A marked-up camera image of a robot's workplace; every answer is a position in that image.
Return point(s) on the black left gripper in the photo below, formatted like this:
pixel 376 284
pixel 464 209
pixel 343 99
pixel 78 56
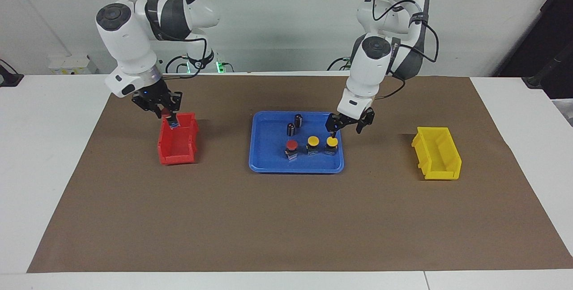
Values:
pixel 350 122

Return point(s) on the blue plastic tray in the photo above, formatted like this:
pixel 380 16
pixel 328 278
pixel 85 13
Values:
pixel 268 155

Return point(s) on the yellow push button switch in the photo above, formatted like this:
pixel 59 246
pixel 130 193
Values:
pixel 331 140
pixel 313 140

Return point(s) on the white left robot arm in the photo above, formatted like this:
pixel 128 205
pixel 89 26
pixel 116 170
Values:
pixel 371 66

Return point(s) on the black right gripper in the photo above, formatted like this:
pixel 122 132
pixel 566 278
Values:
pixel 154 96

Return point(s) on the yellow plastic storage bin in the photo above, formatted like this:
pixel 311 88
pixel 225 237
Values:
pixel 441 155

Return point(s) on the black clamp base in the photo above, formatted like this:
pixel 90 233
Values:
pixel 9 77

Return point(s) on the white power strip box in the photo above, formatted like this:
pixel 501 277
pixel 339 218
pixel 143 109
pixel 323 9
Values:
pixel 69 64

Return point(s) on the red push button switch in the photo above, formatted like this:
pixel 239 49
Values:
pixel 166 113
pixel 291 145

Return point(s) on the brown paper table mat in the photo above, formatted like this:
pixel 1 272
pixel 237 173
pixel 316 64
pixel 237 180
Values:
pixel 286 218

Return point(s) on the red plastic storage bin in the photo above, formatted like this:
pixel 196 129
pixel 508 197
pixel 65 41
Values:
pixel 177 147

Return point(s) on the green lit device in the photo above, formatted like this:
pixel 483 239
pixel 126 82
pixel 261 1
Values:
pixel 219 66

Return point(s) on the dark panel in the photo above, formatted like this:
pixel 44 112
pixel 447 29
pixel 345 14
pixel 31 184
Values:
pixel 537 12

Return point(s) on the black stand pole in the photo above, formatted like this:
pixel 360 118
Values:
pixel 539 77

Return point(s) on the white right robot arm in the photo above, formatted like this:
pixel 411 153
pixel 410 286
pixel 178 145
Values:
pixel 125 44

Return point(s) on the small black cylinder part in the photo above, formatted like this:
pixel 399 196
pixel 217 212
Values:
pixel 290 130
pixel 298 121

